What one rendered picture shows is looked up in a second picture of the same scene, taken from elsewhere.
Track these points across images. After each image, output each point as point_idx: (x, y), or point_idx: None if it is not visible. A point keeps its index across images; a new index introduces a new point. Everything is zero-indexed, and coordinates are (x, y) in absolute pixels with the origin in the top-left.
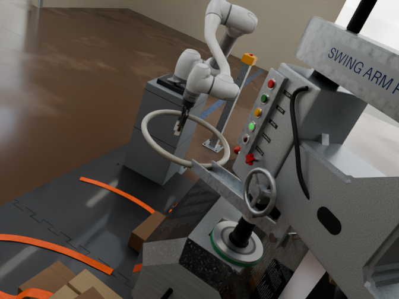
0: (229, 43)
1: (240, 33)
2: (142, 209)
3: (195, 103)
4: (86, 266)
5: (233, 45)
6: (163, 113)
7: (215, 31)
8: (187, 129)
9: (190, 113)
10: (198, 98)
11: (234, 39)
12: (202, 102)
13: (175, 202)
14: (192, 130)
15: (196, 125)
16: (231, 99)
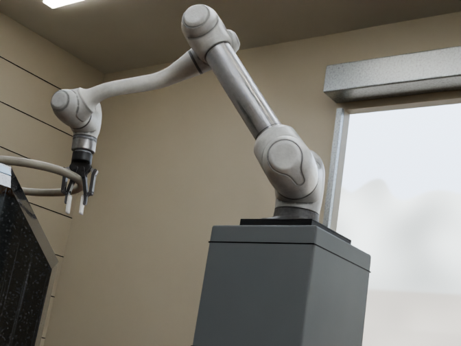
0: (214, 73)
1: (189, 44)
2: None
3: (75, 152)
4: None
5: (221, 72)
6: (75, 186)
7: (169, 67)
8: (228, 304)
9: (216, 252)
10: (75, 141)
11: (208, 60)
12: (284, 246)
13: None
14: (274, 334)
15: (293, 327)
16: (52, 108)
